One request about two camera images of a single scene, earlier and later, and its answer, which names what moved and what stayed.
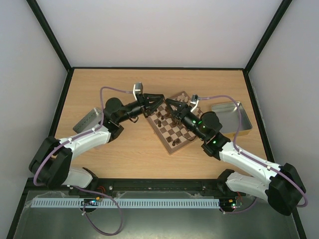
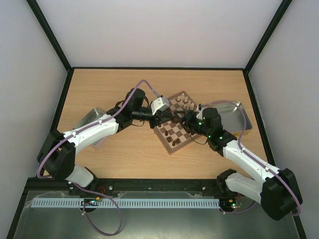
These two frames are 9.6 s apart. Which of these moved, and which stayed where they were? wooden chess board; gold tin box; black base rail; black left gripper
Moved: black left gripper
Stayed: wooden chess board; gold tin box; black base rail
